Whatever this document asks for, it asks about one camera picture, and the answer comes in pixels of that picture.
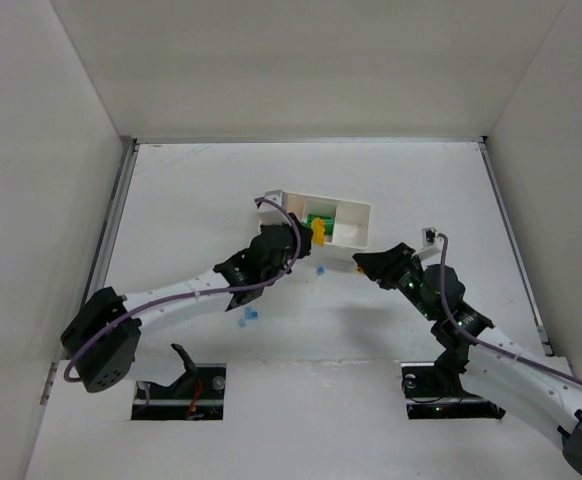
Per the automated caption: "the green yellow lego stack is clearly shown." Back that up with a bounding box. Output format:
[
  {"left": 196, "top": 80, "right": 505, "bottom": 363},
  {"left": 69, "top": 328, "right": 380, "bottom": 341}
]
[{"left": 310, "top": 217, "right": 326, "bottom": 247}]

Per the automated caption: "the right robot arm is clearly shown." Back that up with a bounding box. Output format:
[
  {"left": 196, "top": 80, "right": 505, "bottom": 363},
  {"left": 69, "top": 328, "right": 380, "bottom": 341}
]
[{"left": 353, "top": 243, "right": 582, "bottom": 476}]

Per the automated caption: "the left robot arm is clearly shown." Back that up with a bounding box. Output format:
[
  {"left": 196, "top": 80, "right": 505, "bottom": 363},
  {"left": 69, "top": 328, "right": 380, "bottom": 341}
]
[{"left": 60, "top": 214, "right": 313, "bottom": 393}]

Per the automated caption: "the white three-compartment plastic container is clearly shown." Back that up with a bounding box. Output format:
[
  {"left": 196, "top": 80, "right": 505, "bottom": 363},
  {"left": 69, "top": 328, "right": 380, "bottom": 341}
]
[{"left": 287, "top": 192, "right": 371, "bottom": 272}]

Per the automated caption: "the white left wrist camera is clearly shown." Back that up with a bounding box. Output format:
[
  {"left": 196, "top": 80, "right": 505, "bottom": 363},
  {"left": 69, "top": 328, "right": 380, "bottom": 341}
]
[{"left": 255, "top": 190, "right": 288, "bottom": 225}]

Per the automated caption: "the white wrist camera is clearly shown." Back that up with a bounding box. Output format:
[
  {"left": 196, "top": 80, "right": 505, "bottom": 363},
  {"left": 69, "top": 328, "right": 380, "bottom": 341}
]
[
  {"left": 417, "top": 227, "right": 442, "bottom": 261},
  {"left": 255, "top": 190, "right": 288, "bottom": 225}
]

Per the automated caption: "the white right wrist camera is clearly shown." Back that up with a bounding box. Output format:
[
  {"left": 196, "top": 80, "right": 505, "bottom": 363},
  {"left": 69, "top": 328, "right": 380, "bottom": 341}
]
[{"left": 417, "top": 227, "right": 442, "bottom": 261}]

